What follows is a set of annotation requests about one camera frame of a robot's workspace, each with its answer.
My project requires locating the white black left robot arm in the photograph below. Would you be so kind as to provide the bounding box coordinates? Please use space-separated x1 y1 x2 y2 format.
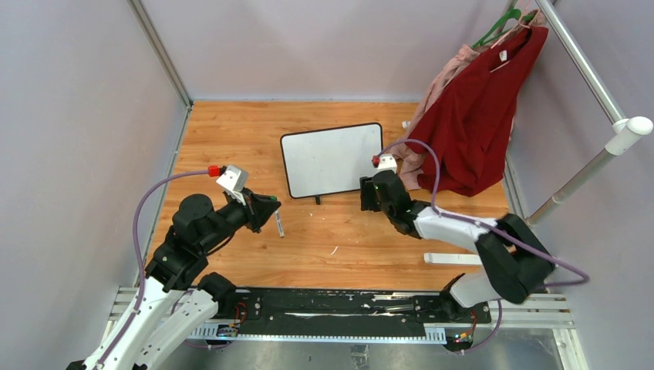
68 189 281 369

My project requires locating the red shirt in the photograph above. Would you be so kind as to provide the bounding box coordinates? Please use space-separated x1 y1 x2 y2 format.
405 24 549 198

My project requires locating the green clothes hanger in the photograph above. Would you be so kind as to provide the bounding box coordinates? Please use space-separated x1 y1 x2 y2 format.
471 8 537 49

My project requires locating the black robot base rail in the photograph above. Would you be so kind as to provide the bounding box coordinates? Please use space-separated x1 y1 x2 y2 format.
129 287 574 355

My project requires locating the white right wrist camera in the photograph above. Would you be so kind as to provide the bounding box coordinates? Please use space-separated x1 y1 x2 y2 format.
376 154 398 173

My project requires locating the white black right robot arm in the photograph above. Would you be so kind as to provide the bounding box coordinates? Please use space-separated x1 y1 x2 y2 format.
359 170 555 322

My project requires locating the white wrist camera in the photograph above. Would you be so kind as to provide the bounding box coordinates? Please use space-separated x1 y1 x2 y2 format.
216 165 249 205
376 154 398 173

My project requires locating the white whiteboard black frame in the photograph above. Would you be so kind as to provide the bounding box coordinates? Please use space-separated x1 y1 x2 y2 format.
280 123 383 199

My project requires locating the pink garment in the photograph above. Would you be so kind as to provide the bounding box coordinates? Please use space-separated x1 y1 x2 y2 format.
386 10 548 191

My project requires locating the white whiteboard marker pen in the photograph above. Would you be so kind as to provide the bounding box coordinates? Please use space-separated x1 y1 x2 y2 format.
274 210 285 238

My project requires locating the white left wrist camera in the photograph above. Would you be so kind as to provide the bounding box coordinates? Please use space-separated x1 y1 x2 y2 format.
216 165 249 205

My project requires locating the metal clothes rack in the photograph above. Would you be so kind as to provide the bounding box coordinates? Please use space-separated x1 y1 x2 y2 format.
423 0 654 267

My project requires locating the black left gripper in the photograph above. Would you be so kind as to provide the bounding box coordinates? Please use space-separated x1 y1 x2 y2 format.
201 186 281 252

